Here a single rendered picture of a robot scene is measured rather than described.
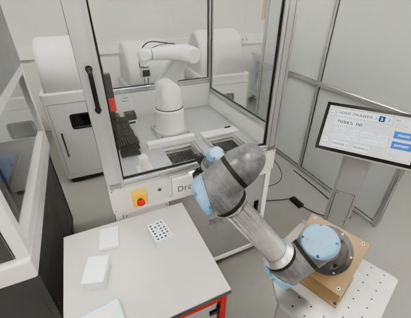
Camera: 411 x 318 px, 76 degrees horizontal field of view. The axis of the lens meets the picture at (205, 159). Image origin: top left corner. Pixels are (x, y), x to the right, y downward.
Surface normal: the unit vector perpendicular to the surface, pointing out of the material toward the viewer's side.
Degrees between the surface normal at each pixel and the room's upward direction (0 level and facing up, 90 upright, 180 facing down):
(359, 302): 0
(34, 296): 90
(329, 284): 41
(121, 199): 90
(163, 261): 0
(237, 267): 0
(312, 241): 34
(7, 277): 90
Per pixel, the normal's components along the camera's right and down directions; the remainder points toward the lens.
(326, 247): -0.36, -0.48
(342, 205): -0.48, 0.47
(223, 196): 0.19, 0.34
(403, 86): -0.91, 0.22
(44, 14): 0.40, 0.48
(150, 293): 0.00, -0.85
